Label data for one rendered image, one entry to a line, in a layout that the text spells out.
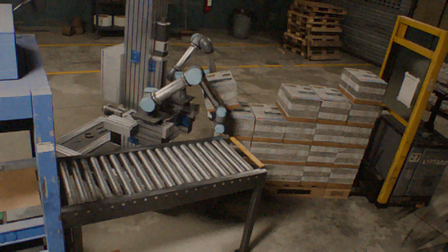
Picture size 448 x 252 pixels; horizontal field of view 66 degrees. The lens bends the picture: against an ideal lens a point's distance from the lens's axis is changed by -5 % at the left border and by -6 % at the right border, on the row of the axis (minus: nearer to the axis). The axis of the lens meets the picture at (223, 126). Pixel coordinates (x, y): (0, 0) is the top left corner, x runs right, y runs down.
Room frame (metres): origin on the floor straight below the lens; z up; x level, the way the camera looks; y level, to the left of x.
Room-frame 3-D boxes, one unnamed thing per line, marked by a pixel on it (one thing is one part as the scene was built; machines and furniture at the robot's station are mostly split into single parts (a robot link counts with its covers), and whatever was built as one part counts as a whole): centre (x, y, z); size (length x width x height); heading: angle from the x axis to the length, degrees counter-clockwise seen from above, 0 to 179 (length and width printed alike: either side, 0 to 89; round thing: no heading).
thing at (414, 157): (3.45, -2.03, 0.40); 0.69 x 0.55 x 0.80; 11
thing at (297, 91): (3.17, -0.66, 1.06); 0.37 x 0.29 x 0.01; 12
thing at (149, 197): (1.78, 0.22, 0.74); 1.34 x 0.05 x 0.12; 124
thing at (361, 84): (3.30, -1.24, 0.65); 0.39 x 0.30 x 1.29; 11
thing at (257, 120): (3.16, -0.52, 0.42); 1.17 x 0.39 x 0.83; 101
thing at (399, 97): (3.38, -1.68, 1.28); 0.57 x 0.01 x 0.65; 11
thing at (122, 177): (1.85, 0.58, 0.77); 0.47 x 0.05 x 0.05; 34
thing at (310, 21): (9.85, -1.96, 0.65); 1.33 x 0.94 x 1.30; 128
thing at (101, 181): (1.77, 0.69, 0.77); 0.47 x 0.05 x 0.05; 34
